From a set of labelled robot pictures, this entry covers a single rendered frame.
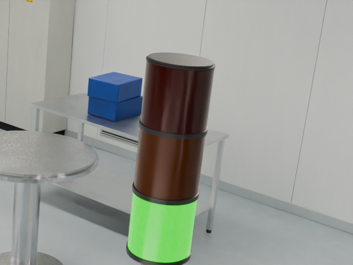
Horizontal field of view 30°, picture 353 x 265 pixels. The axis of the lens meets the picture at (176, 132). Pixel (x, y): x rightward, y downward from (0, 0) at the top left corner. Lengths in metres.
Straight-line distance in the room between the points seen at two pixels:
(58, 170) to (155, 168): 3.78
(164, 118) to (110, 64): 6.89
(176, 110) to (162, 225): 0.09
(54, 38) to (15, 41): 0.51
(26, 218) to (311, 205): 2.89
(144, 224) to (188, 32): 6.26
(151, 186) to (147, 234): 0.04
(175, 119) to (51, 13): 6.90
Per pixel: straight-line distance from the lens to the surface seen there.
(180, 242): 0.49
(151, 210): 0.48
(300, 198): 6.45
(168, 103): 0.45
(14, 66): 7.76
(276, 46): 6.28
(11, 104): 7.88
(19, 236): 4.74
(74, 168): 4.30
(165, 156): 0.46
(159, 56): 0.47
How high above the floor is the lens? 2.43
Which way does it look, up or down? 17 degrees down
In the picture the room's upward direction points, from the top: 7 degrees clockwise
